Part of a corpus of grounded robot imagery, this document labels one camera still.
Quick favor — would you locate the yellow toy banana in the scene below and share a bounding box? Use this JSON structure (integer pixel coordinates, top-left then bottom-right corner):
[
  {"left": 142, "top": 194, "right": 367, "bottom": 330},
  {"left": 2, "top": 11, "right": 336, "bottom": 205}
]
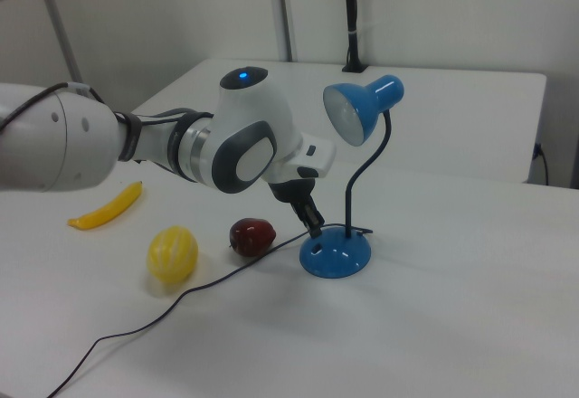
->
[{"left": 67, "top": 181, "right": 145, "bottom": 232}]

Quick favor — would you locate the black wall plug cable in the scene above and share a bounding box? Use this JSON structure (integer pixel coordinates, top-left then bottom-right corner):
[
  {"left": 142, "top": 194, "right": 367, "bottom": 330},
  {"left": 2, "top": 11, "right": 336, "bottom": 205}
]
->
[{"left": 533, "top": 143, "right": 549, "bottom": 186}]

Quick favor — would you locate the dark red toy apple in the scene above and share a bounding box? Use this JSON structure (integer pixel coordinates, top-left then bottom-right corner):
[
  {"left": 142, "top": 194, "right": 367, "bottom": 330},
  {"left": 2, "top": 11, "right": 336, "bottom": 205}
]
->
[{"left": 228, "top": 217, "right": 278, "bottom": 259}]

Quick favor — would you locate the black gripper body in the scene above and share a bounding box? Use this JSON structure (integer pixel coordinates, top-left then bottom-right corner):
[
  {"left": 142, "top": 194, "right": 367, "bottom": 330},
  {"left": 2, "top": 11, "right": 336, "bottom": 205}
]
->
[{"left": 270, "top": 176, "right": 318, "bottom": 204}]

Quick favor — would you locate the black lamp power cable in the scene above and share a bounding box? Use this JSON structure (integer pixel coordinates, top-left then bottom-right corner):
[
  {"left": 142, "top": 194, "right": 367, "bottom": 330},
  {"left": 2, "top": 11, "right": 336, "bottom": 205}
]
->
[{"left": 47, "top": 223, "right": 374, "bottom": 398}]

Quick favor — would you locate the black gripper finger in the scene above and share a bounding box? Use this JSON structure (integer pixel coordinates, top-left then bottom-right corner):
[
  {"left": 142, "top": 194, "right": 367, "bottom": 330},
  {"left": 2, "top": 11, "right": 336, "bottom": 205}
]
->
[
  {"left": 300, "top": 194, "right": 325, "bottom": 238},
  {"left": 291, "top": 199, "right": 311, "bottom": 232}
]

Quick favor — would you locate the blue desk lamp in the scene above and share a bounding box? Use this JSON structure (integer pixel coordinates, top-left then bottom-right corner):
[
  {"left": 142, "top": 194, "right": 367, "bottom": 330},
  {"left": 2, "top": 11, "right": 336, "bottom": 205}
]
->
[{"left": 299, "top": 74, "right": 405, "bottom": 280}]

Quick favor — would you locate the yellow striped toy melon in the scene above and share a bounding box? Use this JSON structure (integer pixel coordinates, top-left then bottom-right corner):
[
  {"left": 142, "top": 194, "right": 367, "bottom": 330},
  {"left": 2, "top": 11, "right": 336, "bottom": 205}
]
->
[{"left": 146, "top": 225, "right": 200, "bottom": 285}]

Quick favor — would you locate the black clamp pole mount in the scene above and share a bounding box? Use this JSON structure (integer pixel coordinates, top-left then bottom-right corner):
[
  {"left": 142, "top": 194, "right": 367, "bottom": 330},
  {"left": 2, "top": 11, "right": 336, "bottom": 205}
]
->
[{"left": 341, "top": 0, "right": 368, "bottom": 73}]

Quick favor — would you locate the white folding table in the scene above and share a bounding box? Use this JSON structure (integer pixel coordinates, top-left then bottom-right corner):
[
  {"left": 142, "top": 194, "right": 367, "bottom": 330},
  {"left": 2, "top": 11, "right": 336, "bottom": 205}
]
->
[{"left": 130, "top": 57, "right": 547, "bottom": 185}]

